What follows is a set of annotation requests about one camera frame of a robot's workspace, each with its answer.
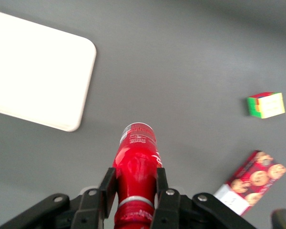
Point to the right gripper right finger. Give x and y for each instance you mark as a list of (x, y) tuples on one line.
[(165, 205)]

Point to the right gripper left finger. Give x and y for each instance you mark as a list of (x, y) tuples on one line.
[(107, 190)]

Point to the red coke bottle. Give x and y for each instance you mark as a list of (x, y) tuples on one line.
[(135, 164)]

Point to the white rectangular tray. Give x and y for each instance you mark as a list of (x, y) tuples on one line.
[(38, 71)]

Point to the red Walkers cookie box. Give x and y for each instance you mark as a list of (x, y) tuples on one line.
[(250, 183)]

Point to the multicoloured puzzle cube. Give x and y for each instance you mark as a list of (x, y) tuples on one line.
[(269, 106)]

